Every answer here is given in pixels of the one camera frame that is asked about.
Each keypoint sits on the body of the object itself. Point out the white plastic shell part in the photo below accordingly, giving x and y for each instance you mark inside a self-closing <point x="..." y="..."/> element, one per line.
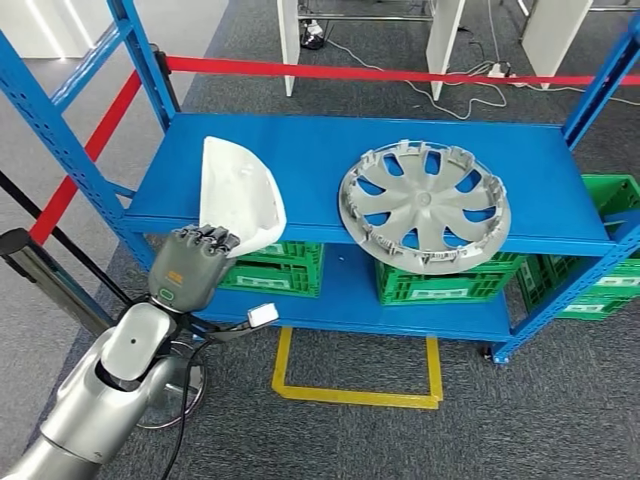
<point x="235" y="185"/>

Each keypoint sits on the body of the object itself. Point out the blue metal shelf rack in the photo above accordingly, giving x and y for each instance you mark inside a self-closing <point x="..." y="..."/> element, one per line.
<point x="324" y="166"/>

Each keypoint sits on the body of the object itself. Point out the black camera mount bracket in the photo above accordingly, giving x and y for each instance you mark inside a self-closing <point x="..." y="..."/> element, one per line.
<point x="225" y="331"/>

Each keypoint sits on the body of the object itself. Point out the white desk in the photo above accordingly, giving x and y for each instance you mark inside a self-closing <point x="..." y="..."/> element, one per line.
<point x="550" y="33"/>
<point x="442" y="46"/>

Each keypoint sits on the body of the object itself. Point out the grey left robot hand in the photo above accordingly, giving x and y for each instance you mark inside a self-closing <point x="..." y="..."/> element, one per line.
<point x="187" y="272"/>

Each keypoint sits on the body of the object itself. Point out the white power strip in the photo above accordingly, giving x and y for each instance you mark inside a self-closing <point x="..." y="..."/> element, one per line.
<point x="497" y="69"/>

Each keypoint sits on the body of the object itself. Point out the small black router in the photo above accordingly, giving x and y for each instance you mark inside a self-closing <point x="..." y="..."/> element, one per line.
<point x="312" y="41"/>

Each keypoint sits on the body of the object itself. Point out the grey wheel hubcap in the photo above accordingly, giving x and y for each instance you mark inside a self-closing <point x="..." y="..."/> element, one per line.
<point x="425" y="199"/>

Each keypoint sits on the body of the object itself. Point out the red barrier belt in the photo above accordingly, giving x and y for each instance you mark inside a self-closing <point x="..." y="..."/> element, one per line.
<point x="300" y="68"/>
<point x="84" y="156"/>

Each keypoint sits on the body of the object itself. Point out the chrome stanchion post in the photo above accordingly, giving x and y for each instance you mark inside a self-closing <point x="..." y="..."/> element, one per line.
<point x="60" y="285"/>

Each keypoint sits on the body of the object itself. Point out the thin black barrier belt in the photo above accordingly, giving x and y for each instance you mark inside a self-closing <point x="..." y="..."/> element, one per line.
<point x="65" y="238"/>

